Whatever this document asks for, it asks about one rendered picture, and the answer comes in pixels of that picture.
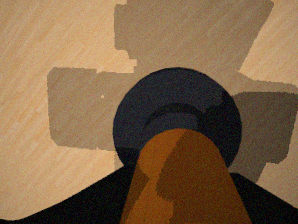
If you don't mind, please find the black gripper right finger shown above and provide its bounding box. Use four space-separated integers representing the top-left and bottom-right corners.
230 173 298 224

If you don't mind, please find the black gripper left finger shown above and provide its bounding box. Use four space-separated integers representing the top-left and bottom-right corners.
0 165 134 224

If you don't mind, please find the brown cylinder with hole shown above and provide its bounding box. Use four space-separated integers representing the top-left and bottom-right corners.
120 128 251 224

